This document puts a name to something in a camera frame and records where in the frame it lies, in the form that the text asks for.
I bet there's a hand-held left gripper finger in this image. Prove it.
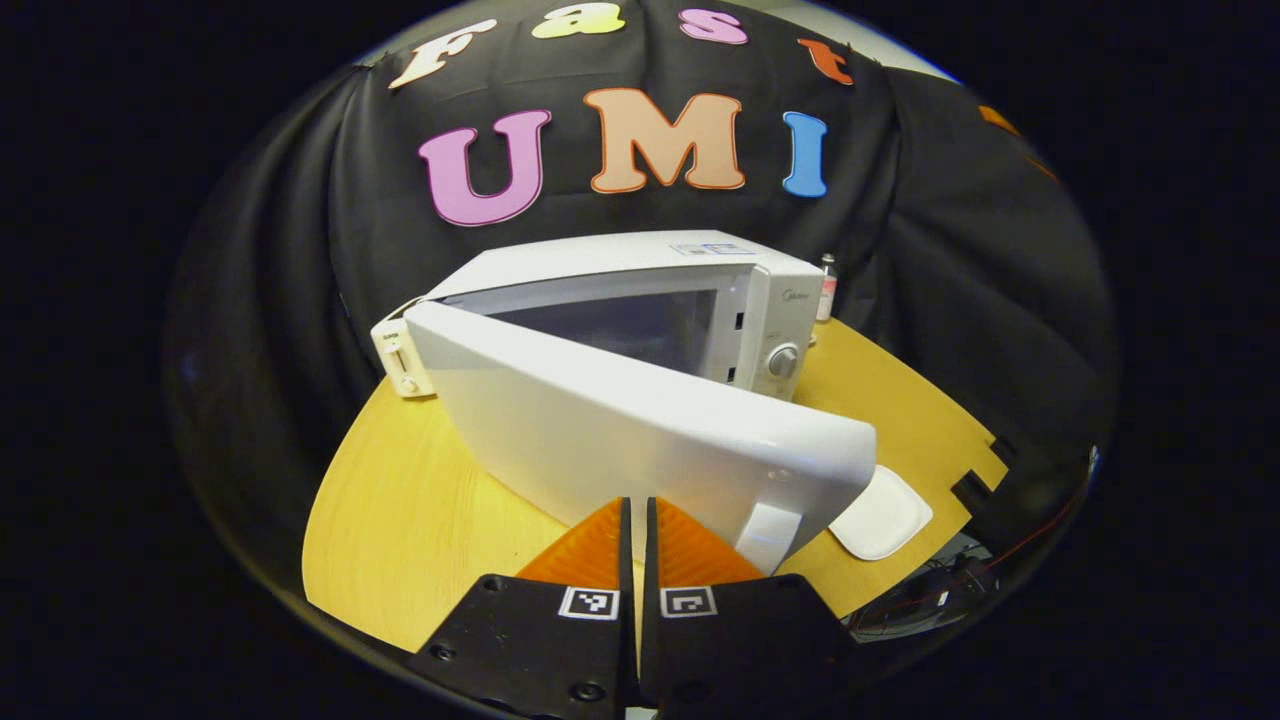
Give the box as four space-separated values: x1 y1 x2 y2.
408 497 638 720
640 497 863 713

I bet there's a white microwave oven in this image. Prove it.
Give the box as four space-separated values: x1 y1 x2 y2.
403 230 879 578

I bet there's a black backdrop cloth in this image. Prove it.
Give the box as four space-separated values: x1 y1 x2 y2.
165 0 1119 601

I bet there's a white square plate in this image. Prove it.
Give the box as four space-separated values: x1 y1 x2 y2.
828 464 935 562

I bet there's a white toaster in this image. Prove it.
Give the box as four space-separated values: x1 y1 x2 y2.
369 298 438 400

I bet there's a dark cable bundle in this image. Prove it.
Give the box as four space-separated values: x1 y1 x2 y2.
848 545 1006 641

